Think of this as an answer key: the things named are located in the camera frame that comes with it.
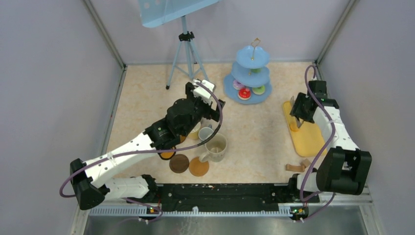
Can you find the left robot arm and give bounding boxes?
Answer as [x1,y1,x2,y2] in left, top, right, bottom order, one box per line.
[63,79,225,210]

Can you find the brown wooden blocks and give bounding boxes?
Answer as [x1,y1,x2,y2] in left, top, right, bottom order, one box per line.
[285,159,311,173]

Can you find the orange-brown coaster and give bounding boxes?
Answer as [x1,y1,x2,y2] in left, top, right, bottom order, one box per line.
[188,157,209,177]

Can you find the metal tongs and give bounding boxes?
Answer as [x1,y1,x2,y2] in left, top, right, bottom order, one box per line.
[290,96,304,130]

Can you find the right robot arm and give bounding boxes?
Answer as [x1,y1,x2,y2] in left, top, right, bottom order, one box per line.
[287,80,372,202]

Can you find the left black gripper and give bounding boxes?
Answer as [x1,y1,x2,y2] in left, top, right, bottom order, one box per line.
[181,83,225,137]

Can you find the dark brown coaster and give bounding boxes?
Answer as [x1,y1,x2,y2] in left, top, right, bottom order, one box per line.
[169,154,189,173]

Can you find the yellow mug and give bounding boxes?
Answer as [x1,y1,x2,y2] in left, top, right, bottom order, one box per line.
[187,122,201,140]

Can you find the green donut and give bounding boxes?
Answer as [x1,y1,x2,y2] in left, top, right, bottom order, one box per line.
[252,85,266,95]

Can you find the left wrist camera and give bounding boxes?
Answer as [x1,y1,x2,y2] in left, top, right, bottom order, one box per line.
[192,79,216,105]

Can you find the yellow serving tray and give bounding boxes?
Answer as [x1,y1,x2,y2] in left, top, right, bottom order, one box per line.
[282,101,325,158]

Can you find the small grey-blue cup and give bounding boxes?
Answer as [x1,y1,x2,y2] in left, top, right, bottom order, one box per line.
[198,124,214,141]

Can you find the orange smiley coaster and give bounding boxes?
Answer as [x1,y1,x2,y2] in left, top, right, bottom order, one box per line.
[159,151,176,160]

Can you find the blue tripod stand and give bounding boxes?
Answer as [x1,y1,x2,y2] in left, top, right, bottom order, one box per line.
[165,15,209,90]

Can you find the blue three-tier cake stand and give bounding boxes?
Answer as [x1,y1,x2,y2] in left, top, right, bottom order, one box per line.
[223,38,273,105]

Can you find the purple donut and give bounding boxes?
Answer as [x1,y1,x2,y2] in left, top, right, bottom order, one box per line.
[232,79,245,90]

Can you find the large cream mug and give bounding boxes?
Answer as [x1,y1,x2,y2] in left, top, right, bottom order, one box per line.
[198,133,228,163]

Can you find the orange biscuit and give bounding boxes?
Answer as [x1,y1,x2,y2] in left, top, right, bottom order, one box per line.
[289,121,299,132]

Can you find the red donut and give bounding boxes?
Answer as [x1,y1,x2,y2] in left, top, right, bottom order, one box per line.
[237,88,252,100]

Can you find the green cupcake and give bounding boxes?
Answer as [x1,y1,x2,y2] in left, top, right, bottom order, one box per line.
[251,68,262,73]

